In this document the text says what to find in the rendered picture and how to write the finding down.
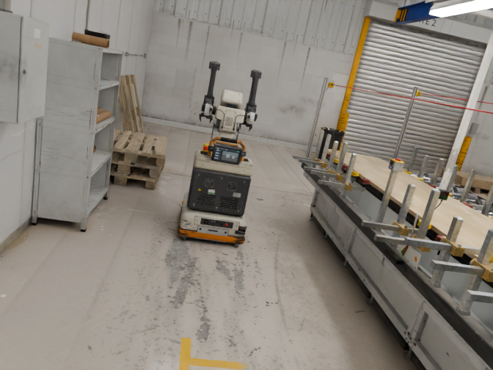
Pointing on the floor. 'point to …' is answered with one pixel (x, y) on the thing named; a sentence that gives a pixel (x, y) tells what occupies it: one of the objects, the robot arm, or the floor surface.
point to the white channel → (469, 99)
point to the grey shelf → (75, 131)
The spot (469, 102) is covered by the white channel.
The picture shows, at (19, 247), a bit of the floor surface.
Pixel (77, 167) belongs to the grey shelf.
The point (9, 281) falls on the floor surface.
